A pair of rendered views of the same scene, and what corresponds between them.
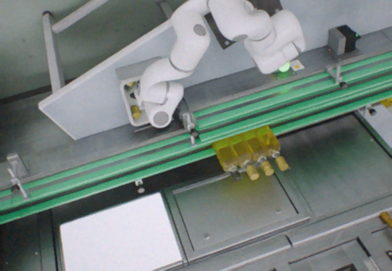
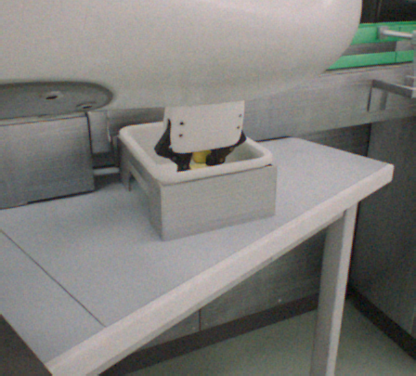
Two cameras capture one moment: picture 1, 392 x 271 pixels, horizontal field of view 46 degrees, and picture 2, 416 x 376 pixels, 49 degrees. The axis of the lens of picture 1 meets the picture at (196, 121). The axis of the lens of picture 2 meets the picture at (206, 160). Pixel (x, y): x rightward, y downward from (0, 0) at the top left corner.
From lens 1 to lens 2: 1.24 m
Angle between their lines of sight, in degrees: 37
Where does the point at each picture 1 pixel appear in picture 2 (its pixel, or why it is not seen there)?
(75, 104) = (329, 169)
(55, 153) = (331, 112)
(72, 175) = not seen: hidden behind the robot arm
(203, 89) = (34, 175)
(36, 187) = (364, 51)
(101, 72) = (304, 209)
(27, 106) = (309, 278)
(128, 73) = (252, 188)
